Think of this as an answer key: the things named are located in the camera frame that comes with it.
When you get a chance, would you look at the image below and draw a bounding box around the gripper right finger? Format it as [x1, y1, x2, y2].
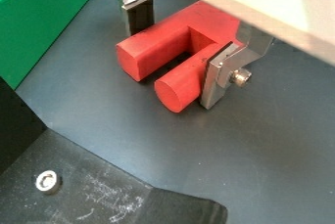
[199, 22, 273, 110]

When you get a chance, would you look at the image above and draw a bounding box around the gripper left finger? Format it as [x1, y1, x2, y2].
[118, 0, 154, 35]

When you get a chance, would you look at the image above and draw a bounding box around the red square-circle forked block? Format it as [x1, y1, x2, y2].
[115, 1, 239, 112]

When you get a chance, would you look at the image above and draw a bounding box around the black curved fixture stand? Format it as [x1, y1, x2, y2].
[0, 78, 227, 224]

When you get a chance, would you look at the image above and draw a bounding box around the green shape sorter base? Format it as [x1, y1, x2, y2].
[0, 0, 87, 88]

